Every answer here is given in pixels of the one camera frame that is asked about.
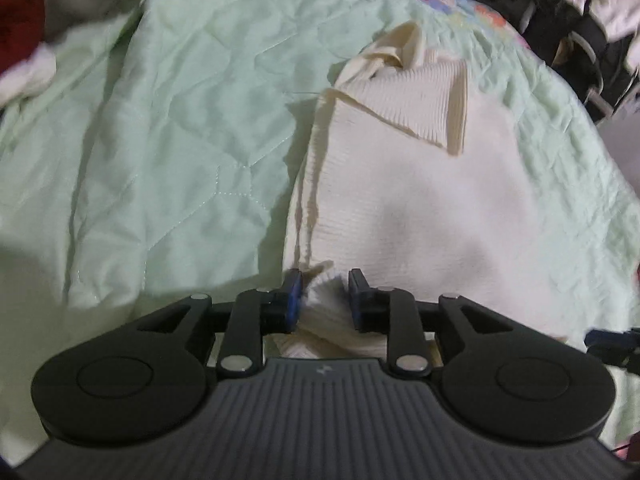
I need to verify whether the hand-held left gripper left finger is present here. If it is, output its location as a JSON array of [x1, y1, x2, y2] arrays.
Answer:
[[120, 267, 306, 379]]

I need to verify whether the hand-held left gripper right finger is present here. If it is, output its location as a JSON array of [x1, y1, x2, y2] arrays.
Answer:
[[347, 267, 521, 381]]

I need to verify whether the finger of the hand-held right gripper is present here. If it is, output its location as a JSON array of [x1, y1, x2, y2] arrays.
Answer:
[[584, 327, 640, 370]]

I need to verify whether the cream knit sweater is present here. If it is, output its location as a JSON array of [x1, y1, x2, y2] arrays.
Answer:
[[282, 20, 601, 361]]

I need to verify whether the light green quilted blanket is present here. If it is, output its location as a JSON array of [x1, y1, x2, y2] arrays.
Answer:
[[0, 0, 640, 461]]

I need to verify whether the colourful floral bedsheet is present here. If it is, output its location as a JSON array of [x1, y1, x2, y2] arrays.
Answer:
[[410, 0, 533, 51]]

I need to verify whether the black bag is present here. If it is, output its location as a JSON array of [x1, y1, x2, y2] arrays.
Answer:
[[460, 0, 640, 121]]

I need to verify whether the white crumpled garment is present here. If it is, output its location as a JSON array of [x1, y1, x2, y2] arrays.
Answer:
[[0, 42, 58, 106]]

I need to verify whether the dark red garment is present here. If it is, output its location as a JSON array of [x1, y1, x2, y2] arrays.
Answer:
[[0, 0, 48, 66]]

